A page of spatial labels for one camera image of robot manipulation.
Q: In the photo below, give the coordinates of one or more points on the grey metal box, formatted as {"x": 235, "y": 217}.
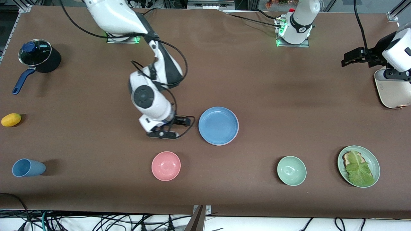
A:
{"x": 210, "y": 4}

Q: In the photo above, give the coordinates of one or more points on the green plate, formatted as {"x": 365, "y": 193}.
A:
{"x": 373, "y": 160}

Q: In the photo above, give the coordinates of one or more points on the yellow lemon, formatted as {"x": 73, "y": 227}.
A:
{"x": 11, "y": 120}

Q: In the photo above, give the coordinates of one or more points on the orange artificial flowers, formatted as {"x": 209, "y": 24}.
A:
{"x": 276, "y": 4}

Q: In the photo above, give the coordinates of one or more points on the white toaster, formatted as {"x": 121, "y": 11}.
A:
{"x": 393, "y": 94}

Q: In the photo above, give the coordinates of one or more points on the small deep pink bowl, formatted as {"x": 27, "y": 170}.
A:
{"x": 166, "y": 166}

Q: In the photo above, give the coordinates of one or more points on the small metal bracket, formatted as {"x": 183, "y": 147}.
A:
{"x": 208, "y": 210}

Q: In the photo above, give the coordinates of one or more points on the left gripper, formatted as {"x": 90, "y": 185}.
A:
{"x": 371, "y": 57}

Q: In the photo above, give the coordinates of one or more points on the small deep green bowl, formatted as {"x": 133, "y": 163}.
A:
{"x": 291, "y": 170}

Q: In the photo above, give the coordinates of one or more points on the green lettuce leaf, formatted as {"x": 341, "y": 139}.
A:
{"x": 358, "y": 171}

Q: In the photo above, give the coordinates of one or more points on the toasted bread slice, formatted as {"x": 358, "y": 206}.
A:
{"x": 346, "y": 157}

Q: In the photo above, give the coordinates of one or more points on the glass lid with blue knob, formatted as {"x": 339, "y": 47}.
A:
{"x": 40, "y": 53}

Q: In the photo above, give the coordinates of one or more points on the dark camera mount post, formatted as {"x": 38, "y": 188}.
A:
{"x": 196, "y": 221}

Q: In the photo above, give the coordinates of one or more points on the aluminium frame corner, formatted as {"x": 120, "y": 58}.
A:
{"x": 25, "y": 8}
{"x": 396, "y": 12}

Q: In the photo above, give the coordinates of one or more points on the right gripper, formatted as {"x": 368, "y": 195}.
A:
{"x": 177, "y": 121}

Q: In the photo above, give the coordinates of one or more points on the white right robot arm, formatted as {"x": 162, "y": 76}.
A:
{"x": 112, "y": 16}

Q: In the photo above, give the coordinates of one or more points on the blue plastic cup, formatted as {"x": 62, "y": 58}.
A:
{"x": 28, "y": 167}

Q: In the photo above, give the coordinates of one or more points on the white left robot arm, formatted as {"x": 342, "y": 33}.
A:
{"x": 300, "y": 19}

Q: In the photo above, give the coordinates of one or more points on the blue shallow bowl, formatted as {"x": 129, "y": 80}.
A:
{"x": 218, "y": 125}

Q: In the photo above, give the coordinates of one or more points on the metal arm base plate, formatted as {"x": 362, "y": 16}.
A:
{"x": 293, "y": 45}
{"x": 112, "y": 40}

